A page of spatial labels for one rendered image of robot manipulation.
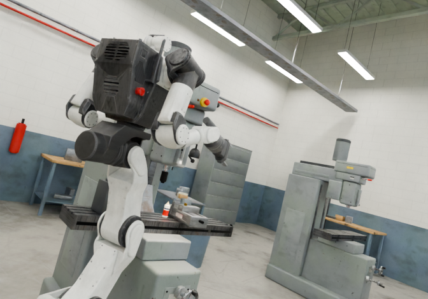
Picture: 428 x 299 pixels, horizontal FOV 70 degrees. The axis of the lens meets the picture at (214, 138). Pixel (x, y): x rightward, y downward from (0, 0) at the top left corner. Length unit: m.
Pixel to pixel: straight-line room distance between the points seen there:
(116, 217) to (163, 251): 0.64
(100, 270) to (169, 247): 0.64
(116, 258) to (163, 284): 0.47
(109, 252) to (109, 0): 5.74
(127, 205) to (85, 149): 0.33
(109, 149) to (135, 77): 0.29
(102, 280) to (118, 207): 0.30
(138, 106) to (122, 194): 0.39
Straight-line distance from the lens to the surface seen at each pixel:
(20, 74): 6.07
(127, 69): 1.22
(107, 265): 1.47
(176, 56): 1.24
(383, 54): 9.19
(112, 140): 1.22
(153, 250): 1.96
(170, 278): 1.88
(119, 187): 1.40
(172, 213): 2.30
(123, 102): 1.22
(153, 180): 2.55
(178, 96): 1.17
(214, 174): 7.21
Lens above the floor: 1.37
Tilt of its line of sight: 5 degrees up
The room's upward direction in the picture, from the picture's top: 14 degrees clockwise
